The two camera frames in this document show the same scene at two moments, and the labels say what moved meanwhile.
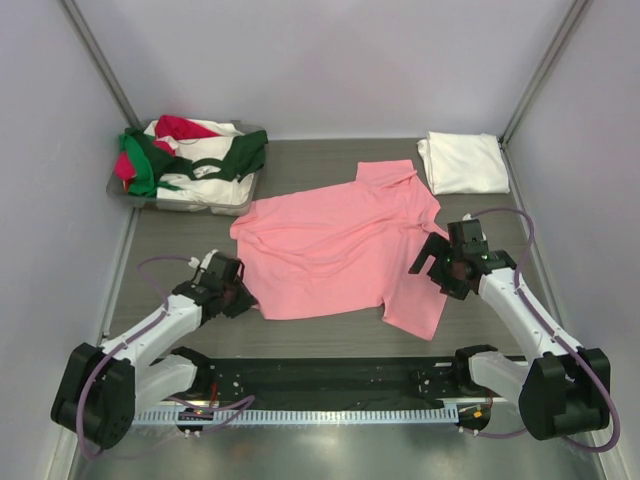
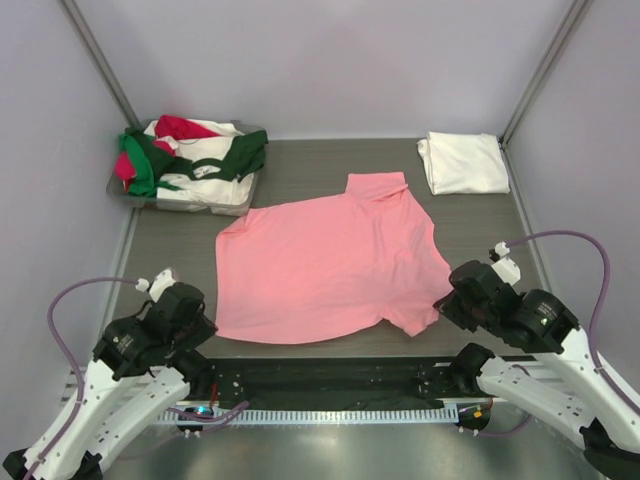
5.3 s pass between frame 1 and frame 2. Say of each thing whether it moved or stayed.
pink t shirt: moved
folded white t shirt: stayed
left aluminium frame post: stayed
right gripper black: moved
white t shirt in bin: stayed
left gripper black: moved
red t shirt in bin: stayed
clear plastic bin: stayed
